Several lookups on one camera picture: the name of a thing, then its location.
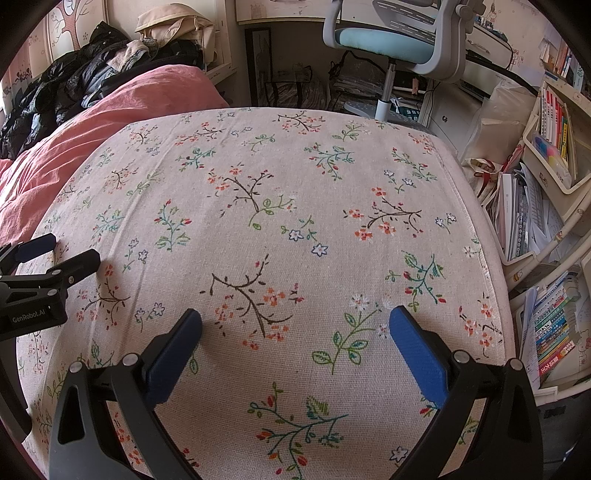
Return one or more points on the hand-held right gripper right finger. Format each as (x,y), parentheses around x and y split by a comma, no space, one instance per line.
(415,355)

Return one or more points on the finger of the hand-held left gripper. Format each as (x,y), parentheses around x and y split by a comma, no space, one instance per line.
(78,265)
(34,247)

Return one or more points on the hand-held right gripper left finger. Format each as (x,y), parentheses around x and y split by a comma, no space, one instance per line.
(175,355)

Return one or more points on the pink blanket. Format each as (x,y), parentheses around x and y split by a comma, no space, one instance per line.
(92,120)

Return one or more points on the stack of colourful books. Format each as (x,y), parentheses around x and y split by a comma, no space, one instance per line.
(554,332)

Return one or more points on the black puffer jacket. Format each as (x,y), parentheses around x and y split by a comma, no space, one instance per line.
(55,92)

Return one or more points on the pile of papers and booklets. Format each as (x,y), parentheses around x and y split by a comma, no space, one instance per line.
(512,217)

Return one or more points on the floral printed cloth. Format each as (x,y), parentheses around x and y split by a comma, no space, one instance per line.
(277,184)

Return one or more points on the headboard with tree picture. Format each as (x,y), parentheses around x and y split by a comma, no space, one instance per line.
(69,27)

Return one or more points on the cream bookshelf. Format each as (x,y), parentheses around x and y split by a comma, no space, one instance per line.
(542,170)

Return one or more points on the pack of coloured highlighters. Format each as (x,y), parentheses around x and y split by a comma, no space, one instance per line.
(549,147)

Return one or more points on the beige cloth bag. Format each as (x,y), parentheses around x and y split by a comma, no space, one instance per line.
(180,23)

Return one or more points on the row of upright books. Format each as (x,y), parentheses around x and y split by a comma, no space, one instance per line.
(551,120)

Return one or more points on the light blue office chair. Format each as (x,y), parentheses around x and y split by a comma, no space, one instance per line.
(383,41)

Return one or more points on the row of slim books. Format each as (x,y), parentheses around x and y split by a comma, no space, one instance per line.
(565,64)

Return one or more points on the cream desk with drawer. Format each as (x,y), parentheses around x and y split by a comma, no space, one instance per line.
(286,11)

